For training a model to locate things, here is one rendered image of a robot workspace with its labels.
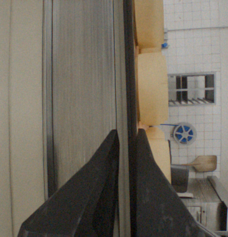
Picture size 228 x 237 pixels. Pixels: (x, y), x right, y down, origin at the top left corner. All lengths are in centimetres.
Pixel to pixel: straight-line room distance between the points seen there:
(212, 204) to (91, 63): 363
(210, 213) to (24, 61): 372
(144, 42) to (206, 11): 438
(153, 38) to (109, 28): 4
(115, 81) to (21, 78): 7
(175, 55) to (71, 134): 416
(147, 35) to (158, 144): 7
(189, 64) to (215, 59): 45
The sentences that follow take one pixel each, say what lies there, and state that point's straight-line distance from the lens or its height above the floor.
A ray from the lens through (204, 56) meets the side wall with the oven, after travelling 438.
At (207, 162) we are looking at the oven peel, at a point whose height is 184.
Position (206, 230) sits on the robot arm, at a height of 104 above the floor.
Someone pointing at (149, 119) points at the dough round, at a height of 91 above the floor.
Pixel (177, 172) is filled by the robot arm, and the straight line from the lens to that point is 61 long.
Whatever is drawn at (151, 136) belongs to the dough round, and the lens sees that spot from 21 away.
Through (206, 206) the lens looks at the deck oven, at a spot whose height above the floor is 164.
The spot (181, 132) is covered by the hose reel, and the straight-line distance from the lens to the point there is 425.
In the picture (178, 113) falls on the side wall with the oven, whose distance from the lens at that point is 431.
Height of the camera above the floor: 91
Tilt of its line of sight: 10 degrees down
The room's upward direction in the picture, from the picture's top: 88 degrees clockwise
